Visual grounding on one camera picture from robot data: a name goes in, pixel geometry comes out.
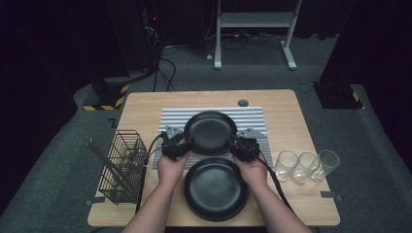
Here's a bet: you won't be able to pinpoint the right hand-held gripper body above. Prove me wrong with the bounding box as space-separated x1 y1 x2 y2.
229 127 268 163

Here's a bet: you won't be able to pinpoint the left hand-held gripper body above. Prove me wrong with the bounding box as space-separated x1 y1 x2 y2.
159 125 192 162

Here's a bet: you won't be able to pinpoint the black round plate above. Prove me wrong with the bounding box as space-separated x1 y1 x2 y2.
183 110 239 156
183 157 249 218
186 200 250 223

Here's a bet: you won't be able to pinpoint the clear drinking glass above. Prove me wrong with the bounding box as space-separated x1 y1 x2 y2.
310 149 341 183
273 150 299 183
290 151 321 185

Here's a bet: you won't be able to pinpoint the black wire cutlery basket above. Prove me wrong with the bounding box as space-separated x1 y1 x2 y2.
97 129 148 206

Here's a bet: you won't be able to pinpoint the person's left hand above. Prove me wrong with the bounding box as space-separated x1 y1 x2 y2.
156 151 191 190

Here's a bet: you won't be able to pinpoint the person's right hand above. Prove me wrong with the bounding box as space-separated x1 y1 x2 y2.
232 154 270 192

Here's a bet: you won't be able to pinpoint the grey striped placemat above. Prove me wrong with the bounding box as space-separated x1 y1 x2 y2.
153 106 274 171

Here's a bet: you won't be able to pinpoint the grey chopstick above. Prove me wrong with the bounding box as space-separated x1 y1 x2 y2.
86 141 129 192
88 139 132 188

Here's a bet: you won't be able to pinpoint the black stand base striped edge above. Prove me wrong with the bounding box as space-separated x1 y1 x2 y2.
312 81 365 111
82 75 131 112

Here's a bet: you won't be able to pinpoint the grey tape strip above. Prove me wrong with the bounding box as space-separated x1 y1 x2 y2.
85 196 107 208
320 190 344 203

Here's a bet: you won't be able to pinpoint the dark equipment rack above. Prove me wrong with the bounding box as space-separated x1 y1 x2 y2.
137 0 164 76

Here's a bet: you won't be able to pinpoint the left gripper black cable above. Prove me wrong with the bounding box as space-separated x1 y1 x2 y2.
135 133 163 214

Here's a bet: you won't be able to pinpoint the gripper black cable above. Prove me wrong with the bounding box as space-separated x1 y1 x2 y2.
135 133 163 214
257 154 294 214

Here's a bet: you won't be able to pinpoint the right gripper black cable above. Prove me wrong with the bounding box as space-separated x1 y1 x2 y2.
257 154 294 214

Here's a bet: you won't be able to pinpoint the black floor cables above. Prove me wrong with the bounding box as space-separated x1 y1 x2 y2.
151 43 179 93

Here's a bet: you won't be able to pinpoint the white metal desk frame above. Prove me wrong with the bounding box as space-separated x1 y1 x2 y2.
214 0 303 71

